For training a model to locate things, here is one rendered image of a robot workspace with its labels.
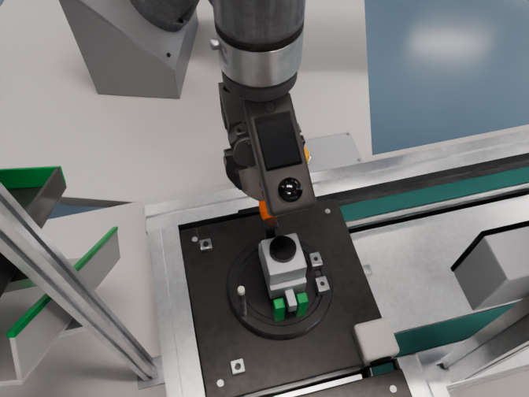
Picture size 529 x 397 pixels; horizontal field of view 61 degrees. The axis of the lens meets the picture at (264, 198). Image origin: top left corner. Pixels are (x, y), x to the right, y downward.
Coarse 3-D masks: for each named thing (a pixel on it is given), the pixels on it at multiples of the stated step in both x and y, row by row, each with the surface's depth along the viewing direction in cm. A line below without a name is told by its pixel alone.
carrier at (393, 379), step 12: (396, 372) 55; (348, 384) 55; (360, 384) 55; (372, 384) 55; (384, 384) 55; (396, 384) 55; (300, 396) 54; (312, 396) 54; (324, 396) 54; (336, 396) 54; (348, 396) 54; (360, 396) 54; (372, 396) 54; (384, 396) 54; (396, 396) 54; (408, 396) 54
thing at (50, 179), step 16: (0, 176) 42; (16, 176) 43; (32, 176) 43; (48, 176) 43; (64, 176) 43; (16, 192) 43; (32, 192) 43; (48, 192) 40; (32, 208) 37; (48, 208) 40; (0, 256) 32; (0, 272) 32; (0, 288) 31
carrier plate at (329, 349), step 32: (224, 224) 66; (256, 224) 66; (288, 224) 66; (320, 224) 66; (192, 256) 64; (224, 256) 64; (352, 256) 64; (192, 288) 61; (224, 288) 61; (352, 288) 61; (224, 320) 59; (352, 320) 59; (224, 352) 57; (256, 352) 57; (288, 352) 57; (320, 352) 57; (352, 352) 57; (224, 384) 55; (256, 384) 55; (288, 384) 55
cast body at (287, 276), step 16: (272, 240) 51; (288, 240) 51; (272, 256) 50; (288, 256) 50; (272, 272) 50; (288, 272) 50; (304, 272) 51; (272, 288) 52; (288, 288) 53; (304, 288) 54; (288, 304) 52
